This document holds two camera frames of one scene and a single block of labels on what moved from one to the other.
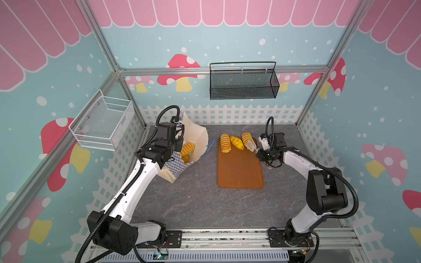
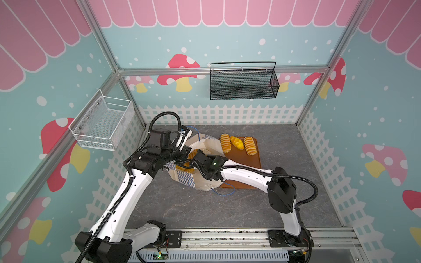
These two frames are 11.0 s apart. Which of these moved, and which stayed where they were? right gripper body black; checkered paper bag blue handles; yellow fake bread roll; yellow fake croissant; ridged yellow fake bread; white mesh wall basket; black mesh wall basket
Moved: checkered paper bag blue handles; right gripper body black; yellow fake bread roll
Stayed: black mesh wall basket; yellow fake croissant; ridged yellow fake bread; white mesh wall basket
